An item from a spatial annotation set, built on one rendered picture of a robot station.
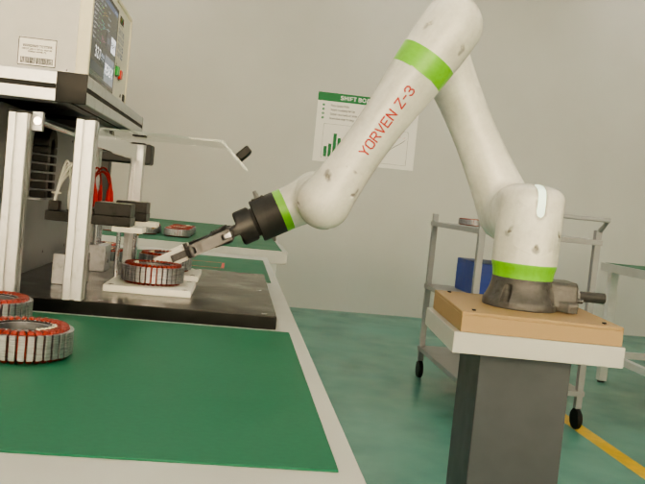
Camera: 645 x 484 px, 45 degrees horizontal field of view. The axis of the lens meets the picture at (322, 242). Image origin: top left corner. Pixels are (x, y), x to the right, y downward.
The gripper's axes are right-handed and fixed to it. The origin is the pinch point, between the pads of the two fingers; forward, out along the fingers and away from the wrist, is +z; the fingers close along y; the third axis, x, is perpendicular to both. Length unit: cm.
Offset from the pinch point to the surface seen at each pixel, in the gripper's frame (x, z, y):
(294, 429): 15, -16, 97
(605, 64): 16, -368, -508
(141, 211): -11.3, 0.4, 3.2
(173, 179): -38, 27, -508
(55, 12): -46, -3, 32
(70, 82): -32, -3, 46
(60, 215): -15.5, 10.3, 27.7
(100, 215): -12.9, 4.2, 27.6
